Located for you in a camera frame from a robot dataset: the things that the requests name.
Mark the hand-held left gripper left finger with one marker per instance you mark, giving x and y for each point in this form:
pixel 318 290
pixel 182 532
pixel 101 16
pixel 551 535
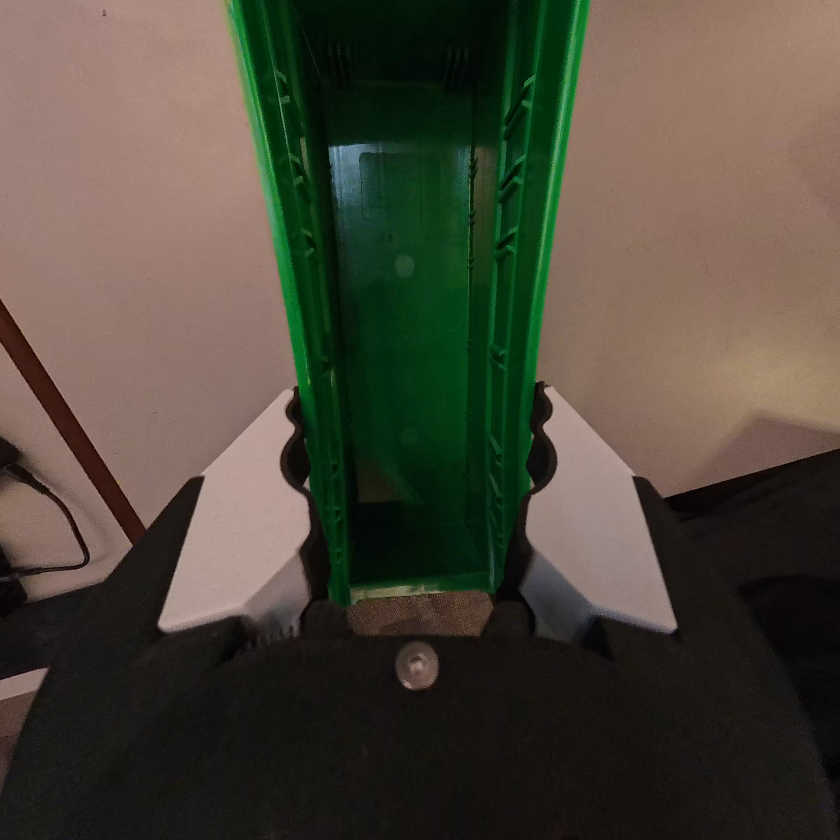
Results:
pixel 236 538

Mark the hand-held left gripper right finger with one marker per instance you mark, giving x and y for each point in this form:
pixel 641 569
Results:
pixel 597 538

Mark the green plastic bin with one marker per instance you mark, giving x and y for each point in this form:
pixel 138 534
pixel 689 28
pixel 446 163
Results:
pixel 407 328
pixel 259 144

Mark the brown strip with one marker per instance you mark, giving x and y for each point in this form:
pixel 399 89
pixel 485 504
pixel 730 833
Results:
pixel 67 426

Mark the black power adapter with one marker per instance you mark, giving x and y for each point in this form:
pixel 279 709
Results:
pixel 10 590

